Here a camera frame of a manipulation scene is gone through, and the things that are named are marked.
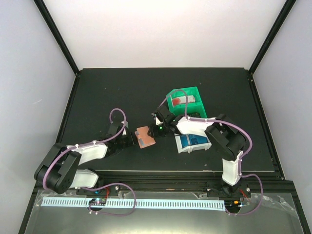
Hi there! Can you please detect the blue card stack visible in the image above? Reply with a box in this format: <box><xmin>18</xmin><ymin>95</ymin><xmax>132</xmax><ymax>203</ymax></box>
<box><xmin>180</xmin><ymin>134</ymin><xmax>209</xmax><ymax>148</ymax></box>

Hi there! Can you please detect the green and white card bin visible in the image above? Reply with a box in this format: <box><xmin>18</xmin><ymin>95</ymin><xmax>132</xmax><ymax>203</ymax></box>
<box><xmin>167</xmin><ymin>86</ymin><xmax>212</xmax><ymax>154</ymax></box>

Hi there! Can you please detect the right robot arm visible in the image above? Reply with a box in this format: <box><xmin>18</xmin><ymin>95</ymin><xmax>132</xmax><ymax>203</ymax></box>
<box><xmin>151</xmin><ymin>105</ymin><xmax>250</xmax><ymax>196</ymax></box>

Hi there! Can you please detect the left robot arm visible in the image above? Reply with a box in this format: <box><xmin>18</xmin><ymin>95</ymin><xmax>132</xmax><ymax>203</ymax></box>
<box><xmin>34</xmin><ymin>121</ymin><xmax>135</xmax><ymax>195</ymax></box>

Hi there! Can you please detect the black card stack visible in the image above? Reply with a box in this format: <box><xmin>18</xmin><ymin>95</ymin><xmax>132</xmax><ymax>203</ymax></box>
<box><xmin>190</xmin><ymin>112</ymin><xmax>201</xmax><ymax>118</ymax></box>

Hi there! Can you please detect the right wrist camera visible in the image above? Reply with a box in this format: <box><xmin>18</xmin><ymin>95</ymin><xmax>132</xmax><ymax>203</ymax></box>
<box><xmin>154</xmin><ymin>115</ymin><xmax>162</xmax><ymax>125</ymax></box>

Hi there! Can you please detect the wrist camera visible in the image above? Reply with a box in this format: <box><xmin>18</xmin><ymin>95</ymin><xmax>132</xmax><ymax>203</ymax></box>
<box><xmin>154</xmin><ymin>115</ymin><xmax>162</xmax><ymax>125</ymax></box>
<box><xmin>121</xmin><ymin>121</ymin><xmax>129</xmax><ymax>136</ymax></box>

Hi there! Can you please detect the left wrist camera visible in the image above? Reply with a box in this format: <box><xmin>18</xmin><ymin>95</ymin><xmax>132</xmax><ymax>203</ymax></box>
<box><xmin>121</xmin><ymin>121</ymin><xmax>129</xmax><ymax>136</ymax></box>

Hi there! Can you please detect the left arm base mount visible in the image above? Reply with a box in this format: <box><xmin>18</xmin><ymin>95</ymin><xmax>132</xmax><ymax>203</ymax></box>
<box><xmin>76</xmin><ymin>177</ymin><xmax>120</xmax><ymax>212</ymax></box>

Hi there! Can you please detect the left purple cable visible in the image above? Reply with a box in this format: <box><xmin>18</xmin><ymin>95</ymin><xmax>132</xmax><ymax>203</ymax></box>
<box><xmin>42</xmin><ymin>108</ymin><xmax>136</xmax><ymax>216</ymax></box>

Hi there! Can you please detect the purple cable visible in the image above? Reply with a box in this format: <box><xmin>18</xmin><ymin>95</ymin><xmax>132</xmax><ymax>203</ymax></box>
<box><xmin>151</xmin><ymin>89</ymin><xmax>264</xmax><ymax>216</ymax></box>
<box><xmin>42</xmin><ymin>108</ymin><xmax>136</xmax><ymax>216</ymax></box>

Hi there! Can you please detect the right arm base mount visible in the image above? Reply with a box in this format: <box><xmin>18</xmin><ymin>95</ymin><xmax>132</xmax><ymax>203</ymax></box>
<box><xmin>206</xmin><ymin>180</ymin><xmax>251</xmax><ymax>198</ymax></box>

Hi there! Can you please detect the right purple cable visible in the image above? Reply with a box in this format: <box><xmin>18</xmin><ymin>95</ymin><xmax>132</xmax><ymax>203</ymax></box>
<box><xmin>151</xmin><ymin>89</ymin><xmax>264</xmax><ymax>216</ymax></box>

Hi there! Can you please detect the white slotted cable duct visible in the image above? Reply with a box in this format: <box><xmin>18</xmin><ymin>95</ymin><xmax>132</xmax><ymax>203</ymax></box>
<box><xmin>41</xmin><ymin>197</ymin><xmax>225</xmax><ymax>211</ymax></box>

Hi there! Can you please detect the left black frame post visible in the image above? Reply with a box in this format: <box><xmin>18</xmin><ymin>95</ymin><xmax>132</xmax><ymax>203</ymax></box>
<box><xmin>33</xmin><ymin>0</ymin><xmax>80</xmax><ymax>76</ymax></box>

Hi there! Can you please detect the black frame post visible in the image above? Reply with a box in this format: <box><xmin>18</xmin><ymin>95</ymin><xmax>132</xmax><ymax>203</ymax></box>
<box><xmin>249</xmin><ymin>0</ymin><xmax>296</xmax><ymax>75</ymax></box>
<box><xmin>33</xmin><ymin>0</ymin><xmax>80</xmax><ymax>76</ymax></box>

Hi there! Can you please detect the right black frame post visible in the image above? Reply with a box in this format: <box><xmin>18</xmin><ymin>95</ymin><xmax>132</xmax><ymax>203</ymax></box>
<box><xmin>249</xmin><ymin>0</ymin><xmax>296</xmax><ymax>75</ymax></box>

